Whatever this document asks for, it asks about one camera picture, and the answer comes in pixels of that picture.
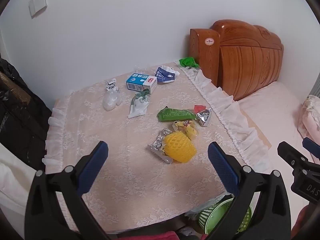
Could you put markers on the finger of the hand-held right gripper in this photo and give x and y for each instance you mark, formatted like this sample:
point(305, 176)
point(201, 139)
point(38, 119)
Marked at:
point(287, 151)
point(311, 146)

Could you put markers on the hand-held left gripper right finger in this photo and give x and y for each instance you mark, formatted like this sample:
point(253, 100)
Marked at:
point(222, 165)

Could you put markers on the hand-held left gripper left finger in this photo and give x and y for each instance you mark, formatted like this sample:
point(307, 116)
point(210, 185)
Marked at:
point(93, 165)

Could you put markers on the green plastic basket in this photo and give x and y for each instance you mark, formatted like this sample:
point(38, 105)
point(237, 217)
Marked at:
point(208, 220)

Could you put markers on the clear plastic bag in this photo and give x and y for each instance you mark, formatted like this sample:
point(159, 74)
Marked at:
point(111, 101)

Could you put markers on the blue white milk carton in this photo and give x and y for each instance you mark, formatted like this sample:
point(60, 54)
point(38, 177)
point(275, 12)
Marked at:
point(136, 81)

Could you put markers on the person's right forearm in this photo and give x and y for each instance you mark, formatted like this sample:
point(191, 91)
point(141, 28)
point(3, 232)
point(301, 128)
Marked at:
point(301, 222)

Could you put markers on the pink white bedding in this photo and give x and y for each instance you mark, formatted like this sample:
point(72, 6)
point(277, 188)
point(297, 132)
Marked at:
point(311, 120)

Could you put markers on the lace tablecloth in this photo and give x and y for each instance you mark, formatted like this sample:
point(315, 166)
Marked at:
point(125, 180)

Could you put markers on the bed with pink sheet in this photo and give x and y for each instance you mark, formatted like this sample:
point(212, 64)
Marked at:
point(275, 110)

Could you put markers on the yellow foam fruit net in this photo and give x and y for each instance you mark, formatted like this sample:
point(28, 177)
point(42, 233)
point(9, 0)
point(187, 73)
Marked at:
point(178, 147)

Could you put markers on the yellow crumpled wrapper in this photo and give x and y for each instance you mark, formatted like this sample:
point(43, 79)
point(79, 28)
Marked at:
point(190, 130)

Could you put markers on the red silver foil wrapper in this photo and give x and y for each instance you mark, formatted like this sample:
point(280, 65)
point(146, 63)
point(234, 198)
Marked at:
point(203, 117)

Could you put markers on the green snack packet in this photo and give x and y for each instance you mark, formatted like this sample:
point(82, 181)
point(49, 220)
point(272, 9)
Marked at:
point(175, 114)

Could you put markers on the green white packet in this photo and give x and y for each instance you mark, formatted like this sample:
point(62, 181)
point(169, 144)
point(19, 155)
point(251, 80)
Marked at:
point(137, 106)

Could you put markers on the white cloth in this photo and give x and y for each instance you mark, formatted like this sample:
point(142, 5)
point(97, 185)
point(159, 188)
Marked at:
point(12, 175)

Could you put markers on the crumpled silver wrapper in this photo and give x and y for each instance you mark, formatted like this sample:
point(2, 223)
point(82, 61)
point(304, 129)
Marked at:
point(111, 85)

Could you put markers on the black jacket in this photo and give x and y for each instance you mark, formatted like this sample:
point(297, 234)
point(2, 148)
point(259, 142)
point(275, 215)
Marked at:
point(20, 120)

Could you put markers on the red cloth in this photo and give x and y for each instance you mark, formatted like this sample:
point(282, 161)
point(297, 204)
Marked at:
point(150, 236)

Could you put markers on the wooden headboard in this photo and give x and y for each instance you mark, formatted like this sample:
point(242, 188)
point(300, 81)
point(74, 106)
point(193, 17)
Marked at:
point(250, 60)

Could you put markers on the clear plastic wrapper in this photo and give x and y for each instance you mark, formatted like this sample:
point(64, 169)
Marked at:
point(138, 69)

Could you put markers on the blue face mask packet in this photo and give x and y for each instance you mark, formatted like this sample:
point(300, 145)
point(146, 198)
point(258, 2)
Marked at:
point(163, 76)

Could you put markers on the green crumpled wrapper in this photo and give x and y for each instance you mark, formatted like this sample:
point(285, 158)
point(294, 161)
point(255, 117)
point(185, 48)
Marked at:
point(187, 62)

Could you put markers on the white wall switch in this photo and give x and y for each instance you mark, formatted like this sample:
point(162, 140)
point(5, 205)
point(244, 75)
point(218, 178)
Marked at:
point(37, 7)

